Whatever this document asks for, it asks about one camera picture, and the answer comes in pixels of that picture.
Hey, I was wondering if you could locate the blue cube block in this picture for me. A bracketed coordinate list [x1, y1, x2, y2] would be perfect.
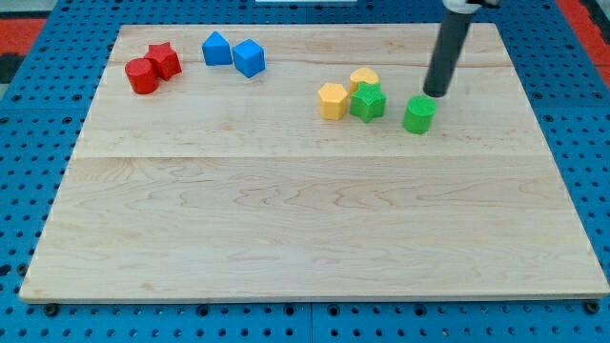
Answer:
[233, 39, 266, 78]

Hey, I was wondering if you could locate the green star block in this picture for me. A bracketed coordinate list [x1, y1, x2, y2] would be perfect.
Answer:
[350, 82, 387, 123]

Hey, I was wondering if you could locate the yellow hexagon block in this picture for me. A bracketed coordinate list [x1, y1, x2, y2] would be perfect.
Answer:
[317, 83, 348, 120]

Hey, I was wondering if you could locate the wooden board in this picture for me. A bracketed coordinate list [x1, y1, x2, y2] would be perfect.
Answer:
[19, 23, 609, 304]

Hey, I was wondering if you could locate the blue pentagon block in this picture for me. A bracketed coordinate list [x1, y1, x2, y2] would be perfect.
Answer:
[201, 31, 233, 66]

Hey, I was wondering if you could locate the red cylinder block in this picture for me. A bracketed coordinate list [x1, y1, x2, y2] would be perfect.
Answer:
[125, 58, 159, 94]

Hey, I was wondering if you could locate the green cylinder block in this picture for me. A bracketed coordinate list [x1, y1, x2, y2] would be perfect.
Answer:
[402, 95, 437, 134]

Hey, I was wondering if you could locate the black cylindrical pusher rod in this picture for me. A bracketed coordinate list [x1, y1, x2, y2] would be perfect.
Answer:
[423, 10, 473, 98]

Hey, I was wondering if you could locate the yellow heart block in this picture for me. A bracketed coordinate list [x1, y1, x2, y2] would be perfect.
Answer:
[349, 67, 379, 97]

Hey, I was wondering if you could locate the red star block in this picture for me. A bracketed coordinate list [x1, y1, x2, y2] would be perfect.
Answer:
[145, 42, 182, 81]

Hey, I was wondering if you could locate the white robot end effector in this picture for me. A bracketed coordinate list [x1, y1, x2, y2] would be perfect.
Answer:
[442, 0, 501, 13]

